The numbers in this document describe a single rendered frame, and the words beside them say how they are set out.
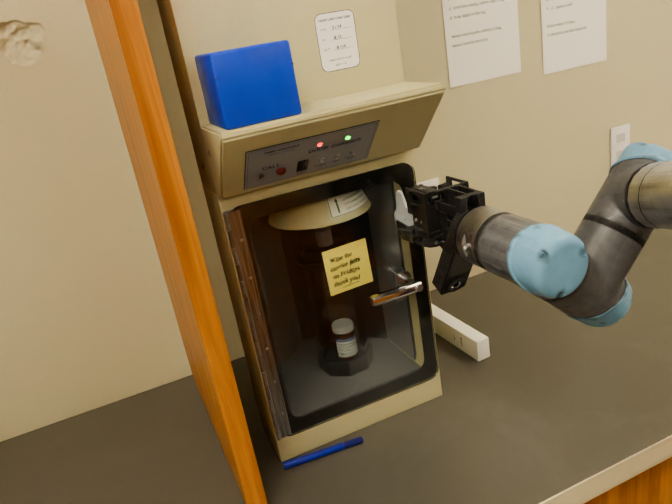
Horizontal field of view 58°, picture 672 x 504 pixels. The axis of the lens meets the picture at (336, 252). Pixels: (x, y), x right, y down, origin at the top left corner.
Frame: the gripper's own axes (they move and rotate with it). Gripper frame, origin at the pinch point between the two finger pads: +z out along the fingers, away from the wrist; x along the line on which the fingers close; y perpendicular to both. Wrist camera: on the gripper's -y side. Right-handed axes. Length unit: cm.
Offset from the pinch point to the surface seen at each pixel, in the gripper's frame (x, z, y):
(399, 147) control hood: -0.3, -1.2, 11.2
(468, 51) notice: -46, 45, 19
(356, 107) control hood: 9.2, -9.1, 19.5
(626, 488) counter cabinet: -21, -25, -46
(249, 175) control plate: 23.5, -3.2, 13.1
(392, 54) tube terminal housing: -3.1, 2.4, 24.3
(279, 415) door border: 26.2, 1.3, -27.2
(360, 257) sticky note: 7.8, 1.2, -5.0
